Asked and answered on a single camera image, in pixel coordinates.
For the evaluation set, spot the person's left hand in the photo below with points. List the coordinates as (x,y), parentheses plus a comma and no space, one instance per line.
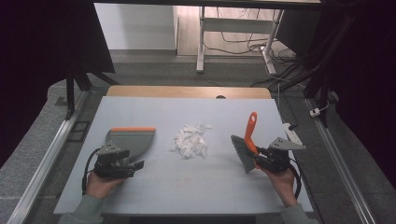
(99,186)

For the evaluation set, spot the black metal stand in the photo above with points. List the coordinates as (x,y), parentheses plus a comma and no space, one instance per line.
(71,93)
(320,77)

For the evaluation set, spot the pile of white paper scraps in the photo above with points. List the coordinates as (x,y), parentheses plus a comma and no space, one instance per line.
(190,141)

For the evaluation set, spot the wooden table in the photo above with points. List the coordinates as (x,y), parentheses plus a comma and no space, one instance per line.
(186,92)

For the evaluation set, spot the white power strip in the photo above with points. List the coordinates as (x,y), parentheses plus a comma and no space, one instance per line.
(291,133)

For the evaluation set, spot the black floor plate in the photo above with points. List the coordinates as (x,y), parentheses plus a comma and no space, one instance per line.
(78,131)

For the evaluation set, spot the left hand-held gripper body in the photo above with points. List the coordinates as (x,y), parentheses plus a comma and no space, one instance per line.
(109,161)

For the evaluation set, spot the white desk frame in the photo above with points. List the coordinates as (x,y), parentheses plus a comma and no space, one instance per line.
(236,25)

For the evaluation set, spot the aluminium rail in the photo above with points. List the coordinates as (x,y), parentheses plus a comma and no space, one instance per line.
(339,165)
(43,161)

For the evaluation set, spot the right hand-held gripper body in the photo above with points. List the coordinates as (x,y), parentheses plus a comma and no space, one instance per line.
(277,157)

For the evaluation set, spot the white partition panel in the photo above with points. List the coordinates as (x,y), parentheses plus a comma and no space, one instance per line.
(137,26)

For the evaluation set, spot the grey dustpan with orange edge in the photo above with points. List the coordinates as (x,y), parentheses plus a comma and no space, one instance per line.
(134,141)

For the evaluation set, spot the person's right hand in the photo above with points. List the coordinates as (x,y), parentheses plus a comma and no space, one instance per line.
(281,185)

